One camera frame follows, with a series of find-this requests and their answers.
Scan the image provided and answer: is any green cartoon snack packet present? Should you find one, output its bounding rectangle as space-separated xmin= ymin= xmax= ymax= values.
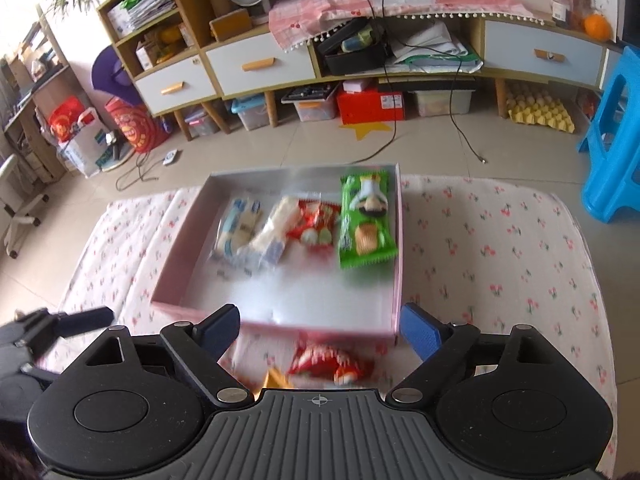
xmin=337 ymin=170 xmax=398 ymax=270

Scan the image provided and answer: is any red candy snack packet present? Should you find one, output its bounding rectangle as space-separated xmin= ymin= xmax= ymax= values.
xmin=286 ymin=200 xmax=341 ymax=249

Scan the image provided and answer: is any orange wafer bar packet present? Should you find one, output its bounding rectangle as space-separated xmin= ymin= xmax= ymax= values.
xmin=262 ymin=366 xmax=294 ymax=389

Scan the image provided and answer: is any cherry print pink blanket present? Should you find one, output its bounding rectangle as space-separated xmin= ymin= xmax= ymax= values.
xmin=37 ymin=173 xmax=618 ymax=476

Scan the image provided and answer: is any white clear bread packet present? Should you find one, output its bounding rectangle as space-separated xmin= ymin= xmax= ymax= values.
xmin=245 ymin=196 xmax=300 ymax=271

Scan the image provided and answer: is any grey office chair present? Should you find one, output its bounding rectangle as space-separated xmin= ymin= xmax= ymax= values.
xmin=1 ymin=154 xmax=50 ymax=259

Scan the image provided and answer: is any blue white clear snack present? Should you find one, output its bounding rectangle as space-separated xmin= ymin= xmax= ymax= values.
xmin=212 ymin=196 xmax=262 ymax=260

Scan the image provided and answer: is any pink shallow cardboard box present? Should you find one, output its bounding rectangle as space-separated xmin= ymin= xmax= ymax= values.
xmin=151 ymin=165 xmax=402 ymax=340

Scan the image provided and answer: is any white red shopping bag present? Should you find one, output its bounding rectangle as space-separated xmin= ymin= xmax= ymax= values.
xmin=48 ymin=96 xmax=116 ymax=178

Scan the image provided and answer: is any white remote on floor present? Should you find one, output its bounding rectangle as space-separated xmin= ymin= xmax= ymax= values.
xmin=162 ymin=150 xmax=179 ymax=166

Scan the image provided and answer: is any red round gift bag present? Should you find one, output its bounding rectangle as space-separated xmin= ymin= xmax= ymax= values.
xmin=105 ymin=96 xmax=169 ymax=154

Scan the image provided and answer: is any small pink lid bin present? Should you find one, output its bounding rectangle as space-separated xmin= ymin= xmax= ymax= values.
xmin=184 ymin=106 xmax=219 ymax=138

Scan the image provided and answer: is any yellow star floor sticker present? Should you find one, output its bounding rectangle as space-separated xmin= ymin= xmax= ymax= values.
xmin=341 ymin=122 xmax=393 ymax=141

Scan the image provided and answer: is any blue plastic stool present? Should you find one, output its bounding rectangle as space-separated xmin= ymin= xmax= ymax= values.
xmin=578 ymin=46 xmax=640 ymax=223

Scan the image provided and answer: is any clear storage bin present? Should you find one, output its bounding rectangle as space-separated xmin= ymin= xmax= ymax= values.
xmin=413 ymin=90 xmax=474 ymax=117

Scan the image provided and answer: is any blue lid storage bin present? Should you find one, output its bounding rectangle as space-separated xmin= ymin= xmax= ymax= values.
xmin=231 ymin=93 xmax=270 ymax=131

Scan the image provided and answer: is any wooden side shelf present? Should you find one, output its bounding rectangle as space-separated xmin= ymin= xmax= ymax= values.
xmin=2 ymin=6 xmax=76 ymax=184

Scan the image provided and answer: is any red cardboard box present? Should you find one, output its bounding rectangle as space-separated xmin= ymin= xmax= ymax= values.
xmin=336 ymin=88 xmax=406 ymax=125

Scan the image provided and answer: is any purple hat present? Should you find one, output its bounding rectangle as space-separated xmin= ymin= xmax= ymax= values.
xmin=91 ymin=46 xmax=143 ymax=106

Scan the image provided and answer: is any yellow egg tray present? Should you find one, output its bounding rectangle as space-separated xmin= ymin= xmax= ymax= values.
xmin=506 ymin=91 xmax=576 ymax=134

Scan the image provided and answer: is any left white drawer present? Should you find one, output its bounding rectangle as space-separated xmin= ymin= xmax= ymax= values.
xmin=134 ymin=55 xmax=217 ymax=115

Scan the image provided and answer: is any white drawer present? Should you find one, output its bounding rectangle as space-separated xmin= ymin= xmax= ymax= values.
xmin=206 ymin=34 xmax=316 ymax=96
xmin=134 ymin=55 xmax=217 ymax=115

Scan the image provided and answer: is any bin with black tray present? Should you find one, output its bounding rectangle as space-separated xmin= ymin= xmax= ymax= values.
xmin=281 ymin=82 xmax=338 ymax=122

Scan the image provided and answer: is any middle white drawer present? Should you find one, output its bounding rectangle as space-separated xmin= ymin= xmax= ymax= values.
xmin=206 ymin=34 xmax=316 ymax=96

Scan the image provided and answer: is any stack of papers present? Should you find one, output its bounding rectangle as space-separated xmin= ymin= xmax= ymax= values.
xmin=388 ymin=20 xmax=484 ymax=74

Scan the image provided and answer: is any black open case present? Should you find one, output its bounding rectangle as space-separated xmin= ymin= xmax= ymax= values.
xmin=316 ymin=18 xmax=393 ymax=76

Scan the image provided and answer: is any light blue drawer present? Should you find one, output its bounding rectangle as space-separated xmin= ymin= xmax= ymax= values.
xmin=484 ymin=21 xmax=602 ymax=87

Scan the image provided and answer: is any wooden tv cabinet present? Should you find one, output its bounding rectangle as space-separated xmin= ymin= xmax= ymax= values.
xmin=98 ymin=0 xmax=616 ymax=115

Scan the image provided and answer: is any brown cardboard box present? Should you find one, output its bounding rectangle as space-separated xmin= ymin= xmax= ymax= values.
xmin=209 ymin=9 xmax=253 ymax=42

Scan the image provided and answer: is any pink cherry cloth cover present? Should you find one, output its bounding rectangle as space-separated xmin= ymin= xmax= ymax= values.
xmin=268 ymin=0 xmax=537 ymax=51

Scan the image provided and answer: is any black power cable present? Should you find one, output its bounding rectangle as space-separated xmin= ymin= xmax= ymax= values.
xmin=349 ymin=0 xmax=490 ymax=166

